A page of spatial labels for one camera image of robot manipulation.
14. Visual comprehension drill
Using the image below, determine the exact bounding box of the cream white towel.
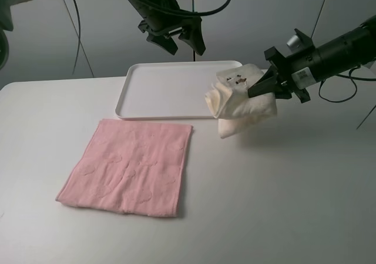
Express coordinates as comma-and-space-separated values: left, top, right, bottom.
204, 64, 277, 139

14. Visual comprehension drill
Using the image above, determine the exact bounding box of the pink towel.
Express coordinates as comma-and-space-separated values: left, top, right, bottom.
56, 119, 193, 218

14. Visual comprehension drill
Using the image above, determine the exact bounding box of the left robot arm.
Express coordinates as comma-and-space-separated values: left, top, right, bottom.
1, 0, 198, 82

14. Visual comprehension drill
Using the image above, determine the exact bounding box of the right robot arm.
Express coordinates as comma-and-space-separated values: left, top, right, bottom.
247, 16, 375, 103

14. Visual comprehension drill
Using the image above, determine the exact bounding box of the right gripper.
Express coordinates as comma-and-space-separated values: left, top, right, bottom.
247, 25, 373, 103

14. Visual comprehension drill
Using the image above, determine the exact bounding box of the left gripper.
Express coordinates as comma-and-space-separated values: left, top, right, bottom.
128, 0, 206, 55

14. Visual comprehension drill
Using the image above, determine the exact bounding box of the white plastic tray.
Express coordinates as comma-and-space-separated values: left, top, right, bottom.
115, 61, 242, 121

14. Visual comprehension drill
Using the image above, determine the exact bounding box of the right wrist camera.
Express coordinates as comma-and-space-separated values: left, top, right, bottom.
287, 29, 314, 53

